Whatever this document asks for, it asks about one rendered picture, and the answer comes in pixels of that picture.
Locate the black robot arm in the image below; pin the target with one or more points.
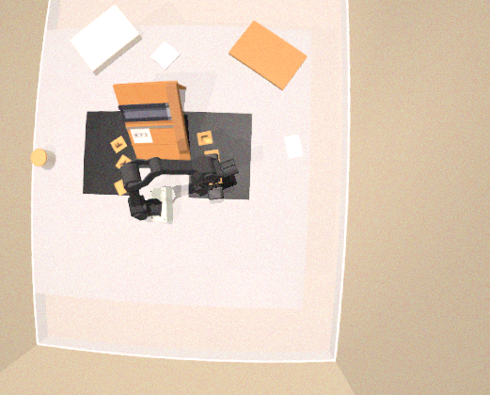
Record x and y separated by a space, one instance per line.
202 170

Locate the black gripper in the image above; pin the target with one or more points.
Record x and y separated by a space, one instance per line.
215 191

